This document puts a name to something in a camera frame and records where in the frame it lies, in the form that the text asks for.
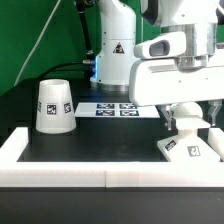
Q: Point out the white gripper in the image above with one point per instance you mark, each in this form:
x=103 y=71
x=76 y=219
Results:
x=160 y=82

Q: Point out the white lamp bulb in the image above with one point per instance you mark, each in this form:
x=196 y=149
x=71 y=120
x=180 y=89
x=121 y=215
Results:
x=188 y=109

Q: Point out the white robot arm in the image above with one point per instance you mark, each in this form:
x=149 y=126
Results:
x=181 y=64

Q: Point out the white lamp shade cone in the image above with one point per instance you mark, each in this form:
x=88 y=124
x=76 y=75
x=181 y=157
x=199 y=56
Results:
x=55 y=113

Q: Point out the white marker sheet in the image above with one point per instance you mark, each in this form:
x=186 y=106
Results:
x=115 y=110

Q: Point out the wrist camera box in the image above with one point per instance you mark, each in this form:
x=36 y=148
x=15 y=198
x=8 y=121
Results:
x=164 y=46

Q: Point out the white foam wall frame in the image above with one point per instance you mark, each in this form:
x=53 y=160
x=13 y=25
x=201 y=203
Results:
x=14 y=173

